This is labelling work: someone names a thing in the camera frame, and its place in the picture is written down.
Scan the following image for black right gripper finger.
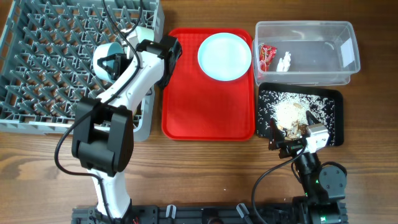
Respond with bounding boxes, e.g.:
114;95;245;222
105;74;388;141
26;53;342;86
306;111;320;126
269;118;284;150

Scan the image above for light blue bowl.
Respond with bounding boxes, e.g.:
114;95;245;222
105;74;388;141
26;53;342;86
92;42;124;83

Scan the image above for food scraps and rice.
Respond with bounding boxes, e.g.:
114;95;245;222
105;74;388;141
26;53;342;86
256;90;335;146

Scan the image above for white tissue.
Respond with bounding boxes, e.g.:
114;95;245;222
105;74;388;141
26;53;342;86
276;52;291;72

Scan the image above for red snack wrapper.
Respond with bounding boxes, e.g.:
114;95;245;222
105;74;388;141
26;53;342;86
259;44;277;72

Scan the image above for light blue round plate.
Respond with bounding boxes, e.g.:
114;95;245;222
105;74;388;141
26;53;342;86
197;32;251;82

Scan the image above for light green bowl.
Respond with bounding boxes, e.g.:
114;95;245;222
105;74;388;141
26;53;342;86
132;27;155;45

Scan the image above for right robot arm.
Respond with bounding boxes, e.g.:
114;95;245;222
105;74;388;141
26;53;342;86
269;111;348;224

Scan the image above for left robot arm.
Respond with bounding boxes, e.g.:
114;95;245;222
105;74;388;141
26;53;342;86
72;35;182;223

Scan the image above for black rectangular waste tray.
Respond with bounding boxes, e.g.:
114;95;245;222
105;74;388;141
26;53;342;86
256;83;344;146

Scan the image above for grey plastic dishwasher rack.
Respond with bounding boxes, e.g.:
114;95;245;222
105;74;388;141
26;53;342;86
1;0;165;134

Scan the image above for clear plastic waste bin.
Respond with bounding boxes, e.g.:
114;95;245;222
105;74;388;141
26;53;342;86
252;21;361;86

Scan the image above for red plastic serving tray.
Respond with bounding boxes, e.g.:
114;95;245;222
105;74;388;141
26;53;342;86
162;28;255;141

